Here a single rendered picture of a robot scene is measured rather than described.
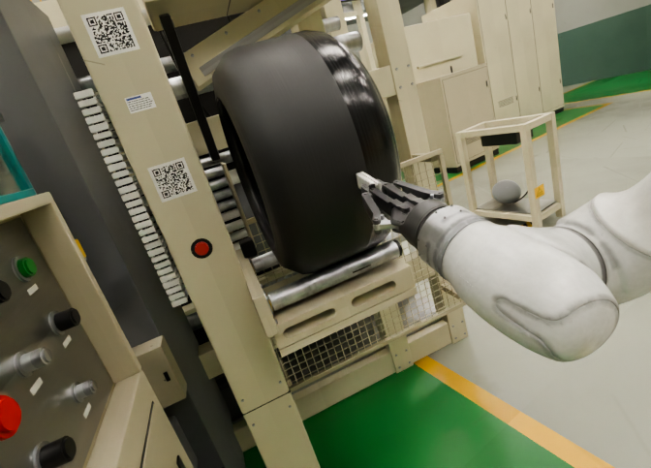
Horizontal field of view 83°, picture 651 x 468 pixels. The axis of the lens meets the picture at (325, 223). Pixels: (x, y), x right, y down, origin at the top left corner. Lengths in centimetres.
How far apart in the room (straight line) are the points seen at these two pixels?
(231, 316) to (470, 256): 63
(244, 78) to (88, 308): 50
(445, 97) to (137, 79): 453
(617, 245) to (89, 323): 80
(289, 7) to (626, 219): 110
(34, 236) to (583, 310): 77
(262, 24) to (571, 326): 115
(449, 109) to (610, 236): 472
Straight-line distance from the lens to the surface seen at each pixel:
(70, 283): 79
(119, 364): 84
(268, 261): 110
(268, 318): 81
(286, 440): 114
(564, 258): 42
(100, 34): 88
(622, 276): 51
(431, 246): 47
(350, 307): 87
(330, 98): 71
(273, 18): 131
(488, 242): 42
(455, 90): 527
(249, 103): 71
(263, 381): 102
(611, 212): 51
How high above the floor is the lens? 126
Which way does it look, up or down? 16 degrees down
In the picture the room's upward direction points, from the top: 17 degrees counter-clockwise
